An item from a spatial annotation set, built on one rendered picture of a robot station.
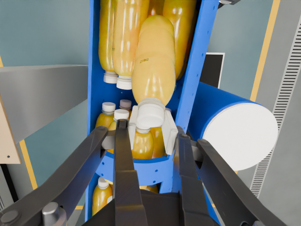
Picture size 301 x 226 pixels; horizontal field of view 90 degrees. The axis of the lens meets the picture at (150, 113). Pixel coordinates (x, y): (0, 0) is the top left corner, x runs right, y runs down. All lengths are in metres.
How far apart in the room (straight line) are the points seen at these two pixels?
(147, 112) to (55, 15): 1.59
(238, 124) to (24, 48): 1.78
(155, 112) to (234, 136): 0.46
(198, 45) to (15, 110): 0.75
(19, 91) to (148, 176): 0.67
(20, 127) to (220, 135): 0.82
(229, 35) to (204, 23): 1.38
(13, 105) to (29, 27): 1.11
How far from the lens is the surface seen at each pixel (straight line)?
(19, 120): 0.86
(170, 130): 0.16
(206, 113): 0.61
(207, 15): 0.35
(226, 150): 0.65
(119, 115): 0.40
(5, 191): 2.52
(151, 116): 0.20
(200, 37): 0.34
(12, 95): 0.83
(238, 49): 1.75
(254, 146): 0.69
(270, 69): 1.95
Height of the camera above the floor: 1.51
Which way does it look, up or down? 71 degrees down
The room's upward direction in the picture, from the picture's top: 174 degrees clockwise
